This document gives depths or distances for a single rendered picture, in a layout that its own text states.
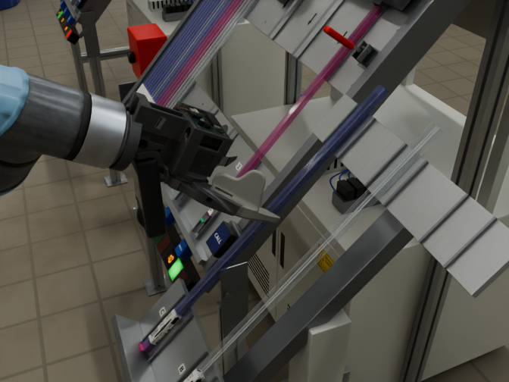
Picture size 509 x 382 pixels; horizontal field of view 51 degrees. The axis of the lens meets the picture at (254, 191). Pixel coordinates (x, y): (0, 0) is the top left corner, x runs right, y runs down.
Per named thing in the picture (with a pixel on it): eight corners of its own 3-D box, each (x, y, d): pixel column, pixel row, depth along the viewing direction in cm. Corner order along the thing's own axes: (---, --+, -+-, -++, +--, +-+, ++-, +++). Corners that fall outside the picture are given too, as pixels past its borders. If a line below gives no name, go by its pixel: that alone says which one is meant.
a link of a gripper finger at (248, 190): (295, 195, 61) (223, 155, 61) (270, 236, 63) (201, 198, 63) (298, 187, 64) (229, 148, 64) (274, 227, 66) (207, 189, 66)
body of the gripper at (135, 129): (239, 143, 61) (142, 112, 55) (207, 204, 64) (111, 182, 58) (218, 114, 67) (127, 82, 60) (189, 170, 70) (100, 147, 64)
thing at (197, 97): (220, 267, 97) (207, 261, 95) (134, 111, 146) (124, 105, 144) (287, 187, 93) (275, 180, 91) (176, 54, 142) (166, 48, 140)
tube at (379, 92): (148, 354, 80) (142, 352, 79) (145, 346, 81) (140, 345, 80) (389, 92, 70) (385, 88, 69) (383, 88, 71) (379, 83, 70)
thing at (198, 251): (226, 276, 99) (197, 264, 95) (139, 119, 148) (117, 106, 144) (230, 270, 99) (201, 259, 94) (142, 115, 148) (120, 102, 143)
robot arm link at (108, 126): (70, 174, 55) (62, 136, 62) (113, 183, 58) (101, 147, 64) (96, 111, 53) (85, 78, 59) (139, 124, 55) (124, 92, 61)
